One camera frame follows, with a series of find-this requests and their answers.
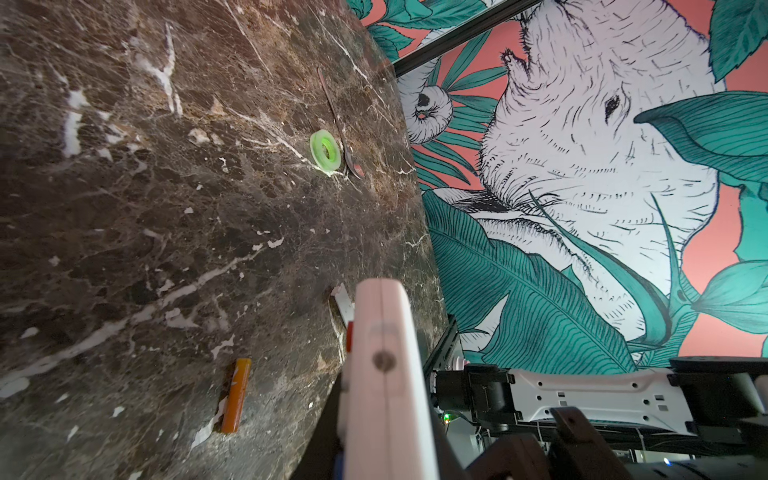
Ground white remote control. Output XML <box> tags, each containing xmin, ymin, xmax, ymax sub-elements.
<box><xmin>337</xmin><ymin>278</ymin><xmax>439</xmax><ymax>479</ymax></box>

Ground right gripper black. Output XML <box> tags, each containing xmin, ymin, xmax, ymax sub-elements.
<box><xmin>467</xmin><ymin>407</ymin><xmax>632</xmax><ymax>479</ymax></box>

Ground small metal spoon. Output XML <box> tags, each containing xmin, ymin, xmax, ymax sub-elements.
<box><xmin>317</xmin><ymin>66</ymin><xmax>365</xmax><ymax>180</ymax></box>

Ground black front mounting rail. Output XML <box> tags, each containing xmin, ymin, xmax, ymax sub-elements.
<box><xmin>423</xmin><ymin>314</ymin><xmax>464</xmax><ymax>396</ymax></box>

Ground green tape roll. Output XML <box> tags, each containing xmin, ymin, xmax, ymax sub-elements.
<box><xmin>309</xmin><ymin>129</ymin><xmax>342</xmax><ymax>173</ymax></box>

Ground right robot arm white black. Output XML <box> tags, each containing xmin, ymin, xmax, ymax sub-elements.
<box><xmin>428</xmin><ymin>357</ymin><xmax>767</xmax><ymax>479</ymax></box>

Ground orange AAA battery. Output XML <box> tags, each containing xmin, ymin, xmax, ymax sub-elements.
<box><xmin>221</xmin><ymin>358</ymin><xmax>252</xmax><ymax>434</ymax></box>

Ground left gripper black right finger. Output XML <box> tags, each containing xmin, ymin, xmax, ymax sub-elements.
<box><xmin>428</xmin><ymin>408</ymin><xmax>471</xmax><ymax>480</ymax></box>

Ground white battery compartment cover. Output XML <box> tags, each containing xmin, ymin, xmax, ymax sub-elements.
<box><xmin>331</xmin><ymin>284</ymin><xmax>355</xmax><ymax>328</ymax></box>

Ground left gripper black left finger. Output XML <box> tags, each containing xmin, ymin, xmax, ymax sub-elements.
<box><xmin>290</xmin><ymin>374</ymin><xmax>342</xmax><ymax>480</ymax></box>

